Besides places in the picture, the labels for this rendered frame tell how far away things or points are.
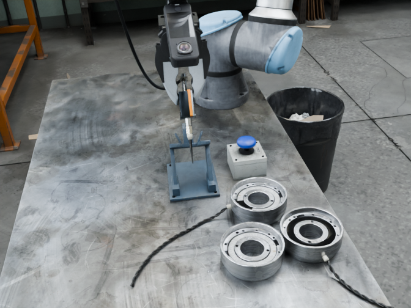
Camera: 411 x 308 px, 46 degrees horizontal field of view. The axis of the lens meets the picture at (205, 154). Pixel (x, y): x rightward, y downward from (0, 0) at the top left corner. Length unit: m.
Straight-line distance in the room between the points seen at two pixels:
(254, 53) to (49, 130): 0.55
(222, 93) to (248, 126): 0.12
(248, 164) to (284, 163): 0.10
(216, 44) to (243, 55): 0.08
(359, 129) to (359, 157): 0.30
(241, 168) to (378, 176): 1.54
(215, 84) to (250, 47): 0.15
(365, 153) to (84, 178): 1.83
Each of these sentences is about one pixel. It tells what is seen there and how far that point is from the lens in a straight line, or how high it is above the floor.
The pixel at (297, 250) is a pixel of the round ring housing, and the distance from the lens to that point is 0.82.
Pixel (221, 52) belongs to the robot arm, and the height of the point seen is 0.96.
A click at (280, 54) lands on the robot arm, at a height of 0.98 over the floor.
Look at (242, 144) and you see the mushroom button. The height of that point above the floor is 0.87.
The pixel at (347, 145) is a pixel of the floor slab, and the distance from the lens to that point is 2.68.
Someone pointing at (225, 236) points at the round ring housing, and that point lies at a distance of 0.83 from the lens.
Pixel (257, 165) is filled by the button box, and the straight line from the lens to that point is 1.00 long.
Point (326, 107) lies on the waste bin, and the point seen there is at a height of 0.36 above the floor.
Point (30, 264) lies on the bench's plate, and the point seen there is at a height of 0.80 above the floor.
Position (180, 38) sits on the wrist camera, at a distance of 0.79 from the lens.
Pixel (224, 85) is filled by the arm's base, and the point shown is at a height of 0.86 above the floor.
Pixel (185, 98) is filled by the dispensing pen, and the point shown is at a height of 1.01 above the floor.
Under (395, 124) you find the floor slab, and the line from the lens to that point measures 2.94.
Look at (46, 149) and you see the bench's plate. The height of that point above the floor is 0.80.
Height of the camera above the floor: 1.39
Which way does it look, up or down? 33 degrees down
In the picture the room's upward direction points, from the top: 3 degrees counter-clockwise
